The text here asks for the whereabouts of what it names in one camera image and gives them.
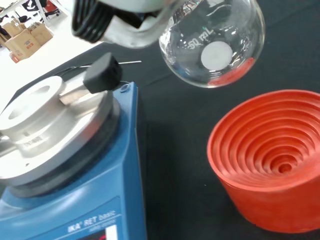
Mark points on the heater with blue base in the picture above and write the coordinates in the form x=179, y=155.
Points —
x=95, y=195

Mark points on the large brown cardboard box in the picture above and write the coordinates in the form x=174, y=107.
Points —
x=21, y=45

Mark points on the black bench cloth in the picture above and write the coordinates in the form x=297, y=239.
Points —
x=175, y=150

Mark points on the white table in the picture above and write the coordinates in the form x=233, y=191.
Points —
x=40, y=11

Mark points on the thin metal probe rod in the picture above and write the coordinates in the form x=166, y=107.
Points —
x=131, y=62

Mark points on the small red and white box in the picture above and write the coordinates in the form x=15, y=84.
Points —
x=15, y=57

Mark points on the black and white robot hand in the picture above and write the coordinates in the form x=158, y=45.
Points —
x=92, y=20

